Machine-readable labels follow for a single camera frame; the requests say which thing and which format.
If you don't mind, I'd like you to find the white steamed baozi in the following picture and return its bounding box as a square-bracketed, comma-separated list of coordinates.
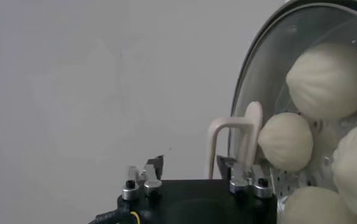
[283, 186, 357, 224]
[258, 112, 314, 173]
[285, 41, 357, 120]
[331, 121, 357, 223]

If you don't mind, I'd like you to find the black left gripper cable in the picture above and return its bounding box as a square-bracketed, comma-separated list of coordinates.
[88, 209, 141, 224]

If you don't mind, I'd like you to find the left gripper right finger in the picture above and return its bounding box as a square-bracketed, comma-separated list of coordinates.
[217, 155, 273, 198]

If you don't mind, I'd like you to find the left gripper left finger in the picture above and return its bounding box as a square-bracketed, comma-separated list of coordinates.
[120, 155, 164, 201]

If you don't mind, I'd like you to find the glass lid with beige handle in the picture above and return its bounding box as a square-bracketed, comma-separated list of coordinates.
[207, 0, 357, 224]

